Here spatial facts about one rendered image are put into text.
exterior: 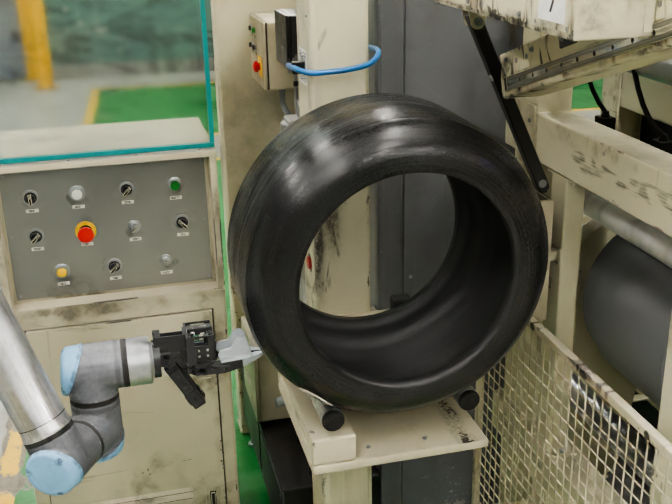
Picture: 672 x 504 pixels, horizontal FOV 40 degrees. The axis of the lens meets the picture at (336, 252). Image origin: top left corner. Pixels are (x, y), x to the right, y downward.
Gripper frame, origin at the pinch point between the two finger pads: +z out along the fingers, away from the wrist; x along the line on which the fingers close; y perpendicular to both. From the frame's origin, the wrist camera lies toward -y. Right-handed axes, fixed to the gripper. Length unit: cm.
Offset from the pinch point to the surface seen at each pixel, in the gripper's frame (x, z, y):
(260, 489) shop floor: 101, 13, -102
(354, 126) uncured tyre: -7.0, 17.9, 45.3
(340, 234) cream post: 28.5, 23.9, 12.4
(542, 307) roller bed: 21, 71, -8
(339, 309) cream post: 28.5, 23.3, -5.8
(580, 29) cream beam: -33, 45, 64
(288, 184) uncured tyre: -8.9, 5.5, 36.5
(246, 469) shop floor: 114, 10, -102
